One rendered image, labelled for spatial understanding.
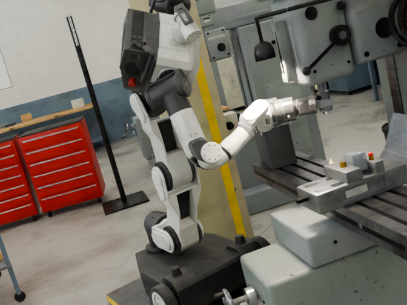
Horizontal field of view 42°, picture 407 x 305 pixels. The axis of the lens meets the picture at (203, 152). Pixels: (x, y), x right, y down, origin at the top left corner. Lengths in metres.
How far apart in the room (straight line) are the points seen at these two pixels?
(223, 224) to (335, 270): 1.92
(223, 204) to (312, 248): 1.93
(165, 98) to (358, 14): 0.72
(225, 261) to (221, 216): 1.37
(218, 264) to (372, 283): 0.71
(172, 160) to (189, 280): 0.52
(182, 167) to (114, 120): 8.50
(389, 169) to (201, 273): 0.94
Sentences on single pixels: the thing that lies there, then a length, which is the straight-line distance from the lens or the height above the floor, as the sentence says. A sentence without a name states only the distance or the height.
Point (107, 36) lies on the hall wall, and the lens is 10.83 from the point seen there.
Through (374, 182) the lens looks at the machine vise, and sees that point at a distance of 1.90.
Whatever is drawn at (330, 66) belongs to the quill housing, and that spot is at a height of 1.36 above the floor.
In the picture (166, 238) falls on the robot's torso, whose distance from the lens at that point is 2.56.
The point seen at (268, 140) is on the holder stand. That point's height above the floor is 1.05.
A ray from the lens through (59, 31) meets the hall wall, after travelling 10.80.
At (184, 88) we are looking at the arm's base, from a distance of 1.92.
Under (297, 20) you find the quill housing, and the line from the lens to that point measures 1.85.
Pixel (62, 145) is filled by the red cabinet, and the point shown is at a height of 0.79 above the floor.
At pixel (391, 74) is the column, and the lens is 2.28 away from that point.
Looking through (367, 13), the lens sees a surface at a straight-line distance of 1.95.
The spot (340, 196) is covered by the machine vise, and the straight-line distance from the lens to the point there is 1.84.
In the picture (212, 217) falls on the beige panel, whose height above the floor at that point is 0.35.
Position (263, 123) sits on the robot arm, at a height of 1.21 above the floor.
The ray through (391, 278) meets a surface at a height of 0.57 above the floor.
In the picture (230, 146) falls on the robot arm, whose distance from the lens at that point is 1.91.
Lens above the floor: 1.57
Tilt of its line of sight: 12 degrees down
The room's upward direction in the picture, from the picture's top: 15 degrees counter-clockwise
